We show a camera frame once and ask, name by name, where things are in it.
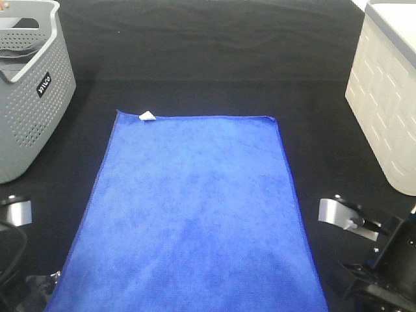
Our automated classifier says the blue microfibre towel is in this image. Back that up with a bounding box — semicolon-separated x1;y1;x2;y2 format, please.
46;112;327;311

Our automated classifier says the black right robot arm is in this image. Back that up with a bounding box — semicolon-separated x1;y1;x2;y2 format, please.
328;214;415;311

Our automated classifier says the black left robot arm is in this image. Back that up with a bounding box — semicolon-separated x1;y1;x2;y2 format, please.
1;221;28;288

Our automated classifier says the black table cloth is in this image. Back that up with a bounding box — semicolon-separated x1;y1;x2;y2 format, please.
1;1;415;311

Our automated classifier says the grey perforated laundry basket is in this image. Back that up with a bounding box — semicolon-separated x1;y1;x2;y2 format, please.
1;1;76;183

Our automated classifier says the white plastic storage box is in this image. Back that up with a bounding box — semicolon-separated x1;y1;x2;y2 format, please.
345;1;415;196

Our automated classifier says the clear tape strip left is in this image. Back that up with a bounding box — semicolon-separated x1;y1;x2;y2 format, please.
13;270;61;312

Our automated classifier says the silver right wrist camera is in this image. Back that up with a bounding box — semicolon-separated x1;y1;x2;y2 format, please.
318;198;379;241

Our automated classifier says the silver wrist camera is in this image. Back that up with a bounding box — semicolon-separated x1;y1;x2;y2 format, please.
318;198;379;241
1;195;33;226

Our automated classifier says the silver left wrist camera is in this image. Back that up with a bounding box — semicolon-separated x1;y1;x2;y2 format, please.
1;195;33;226

